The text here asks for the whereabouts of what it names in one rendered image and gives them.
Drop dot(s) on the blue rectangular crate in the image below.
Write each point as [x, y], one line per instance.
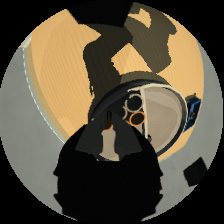
[195, 109]

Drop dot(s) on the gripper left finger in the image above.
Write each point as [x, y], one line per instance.
[86, 140]

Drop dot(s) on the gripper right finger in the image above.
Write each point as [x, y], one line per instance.
[129, 141]

